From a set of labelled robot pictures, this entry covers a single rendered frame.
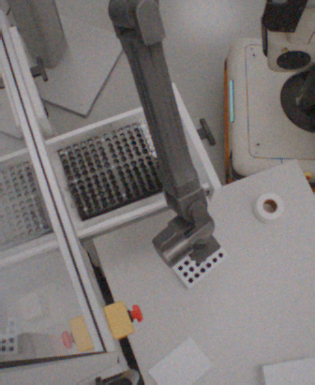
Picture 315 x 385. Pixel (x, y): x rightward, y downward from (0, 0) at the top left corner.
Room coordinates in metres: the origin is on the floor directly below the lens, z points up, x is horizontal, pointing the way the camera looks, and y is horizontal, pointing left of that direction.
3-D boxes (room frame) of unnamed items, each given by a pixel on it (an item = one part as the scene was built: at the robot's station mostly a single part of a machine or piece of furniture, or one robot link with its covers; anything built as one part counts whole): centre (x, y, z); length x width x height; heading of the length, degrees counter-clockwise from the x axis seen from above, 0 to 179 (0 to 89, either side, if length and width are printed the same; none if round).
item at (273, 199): (0.33, -0.28, 0.78); 0.07 x 0.07 x 0.04
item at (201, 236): (0.23, -0.08, 0.98); 0.07 x 0.06 x 0.07; 128
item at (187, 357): (-0.06, -0.05, 0.77); 0.13 x 0.09 x 0.02; 129
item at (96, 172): (0.40, 0.10, 0.87); 0.22 x 0.18 x 0.06; 111
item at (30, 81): (0.65, 0.33, 0.87); 0.29 x 0.02 x 0.11; 21
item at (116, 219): (0.39, 0.11, 0.86); 0.40 x 0.26 x 0.06; 111
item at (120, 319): (0.05, 0.08, 0.88); 0.07 x 0.05 x 0.07; 21
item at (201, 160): (0.47, -0.08, 0.87); 0.29 x 0.02 x 0.11; 21
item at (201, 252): (0.23, -0.09, 0.92); 0.10 x 0.07 x 0.07; 36
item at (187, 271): (0.20, -0.10, 0.78); 0.12 x 0.08 x 0.04; 129
